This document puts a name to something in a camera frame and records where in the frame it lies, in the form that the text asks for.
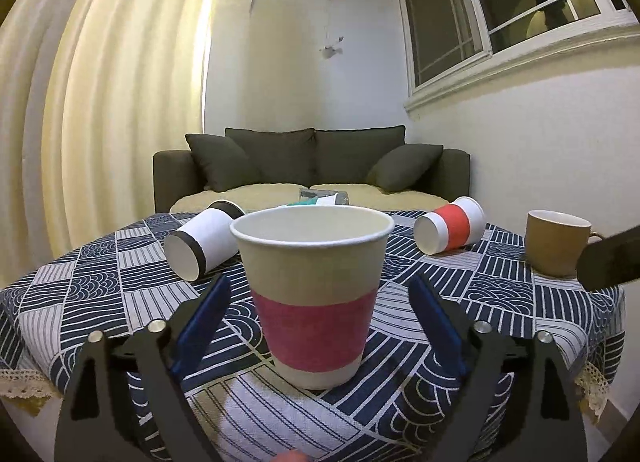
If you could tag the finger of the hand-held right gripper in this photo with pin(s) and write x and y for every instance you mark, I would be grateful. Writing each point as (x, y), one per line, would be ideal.
(607, 262)

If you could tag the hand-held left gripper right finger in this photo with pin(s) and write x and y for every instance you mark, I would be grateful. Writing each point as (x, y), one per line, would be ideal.
(440, 322)

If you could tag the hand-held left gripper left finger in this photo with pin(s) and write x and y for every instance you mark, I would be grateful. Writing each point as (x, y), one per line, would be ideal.
(200, 322)

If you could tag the pink band paper cup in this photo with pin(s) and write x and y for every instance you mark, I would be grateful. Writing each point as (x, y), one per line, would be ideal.
(312, 287)

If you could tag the black band white paper cup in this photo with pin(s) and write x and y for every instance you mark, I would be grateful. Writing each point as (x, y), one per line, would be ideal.
(210, 237)

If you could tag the red band white paper cup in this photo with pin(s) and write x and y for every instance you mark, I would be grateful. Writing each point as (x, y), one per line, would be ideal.
(452, 224)

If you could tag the brown ceramic mug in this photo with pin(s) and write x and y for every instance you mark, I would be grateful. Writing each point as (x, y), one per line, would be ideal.
(550, 242)

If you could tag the blue white patterned tablecloth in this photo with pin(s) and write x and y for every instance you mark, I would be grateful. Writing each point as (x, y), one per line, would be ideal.
(100, 287)

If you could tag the cream sofa seat cover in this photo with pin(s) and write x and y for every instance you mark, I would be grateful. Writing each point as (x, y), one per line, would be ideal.
(260, 194)

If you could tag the dark green sofa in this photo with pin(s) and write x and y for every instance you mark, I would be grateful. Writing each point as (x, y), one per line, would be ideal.
(170, 177)

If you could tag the dark green throw pillow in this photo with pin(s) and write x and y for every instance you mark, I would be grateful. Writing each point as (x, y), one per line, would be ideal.
(405, 167)
(220, 162)

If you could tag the clear plastic container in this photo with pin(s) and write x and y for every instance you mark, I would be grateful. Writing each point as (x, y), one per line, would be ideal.
(320, 196)

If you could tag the cream curtain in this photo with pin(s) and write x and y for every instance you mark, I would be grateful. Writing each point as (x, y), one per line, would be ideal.
(100, 107)

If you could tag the white framed window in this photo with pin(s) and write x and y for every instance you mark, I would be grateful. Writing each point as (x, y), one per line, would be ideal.
(450, 17)

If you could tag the hanging mobile decoration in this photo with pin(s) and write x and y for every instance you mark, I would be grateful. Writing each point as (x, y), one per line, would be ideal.
(330, 50)

